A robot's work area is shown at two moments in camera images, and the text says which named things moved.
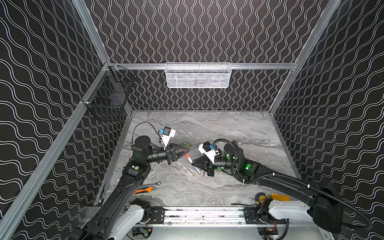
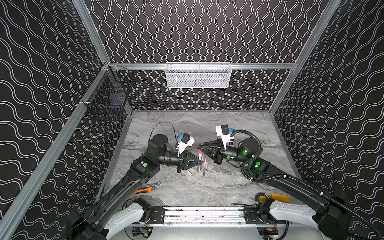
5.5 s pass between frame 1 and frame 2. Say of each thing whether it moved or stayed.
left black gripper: moved
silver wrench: stayed
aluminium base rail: stayed
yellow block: stayed
